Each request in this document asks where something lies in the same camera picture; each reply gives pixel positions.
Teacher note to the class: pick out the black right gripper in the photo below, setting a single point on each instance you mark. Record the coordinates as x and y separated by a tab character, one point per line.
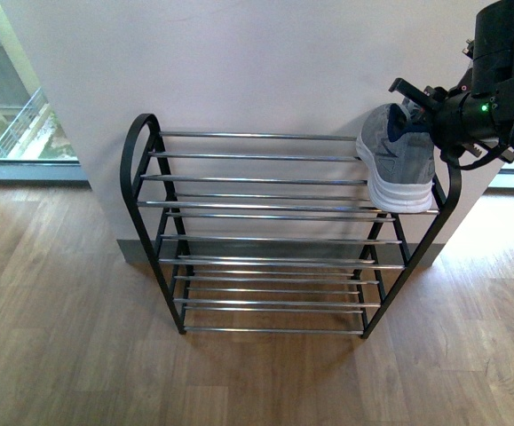
462	123

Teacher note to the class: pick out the grey sneaker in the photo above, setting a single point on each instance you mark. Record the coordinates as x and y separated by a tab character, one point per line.
399	154

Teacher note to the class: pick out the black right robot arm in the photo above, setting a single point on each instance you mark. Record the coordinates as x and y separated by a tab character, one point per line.
492	55

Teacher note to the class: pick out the black metal shoe rack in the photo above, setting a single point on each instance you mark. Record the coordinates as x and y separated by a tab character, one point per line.
270	233

